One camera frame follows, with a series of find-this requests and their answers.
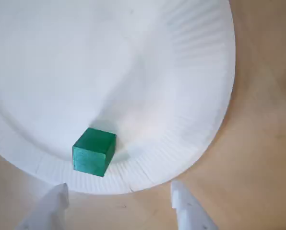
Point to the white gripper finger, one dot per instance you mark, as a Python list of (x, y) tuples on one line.
[(191, 213), (49, 210)]

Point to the green cube block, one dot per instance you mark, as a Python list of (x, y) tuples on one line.
[(90, 158)]

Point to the white paper plate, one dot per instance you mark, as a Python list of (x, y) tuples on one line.
[(85, 72)]

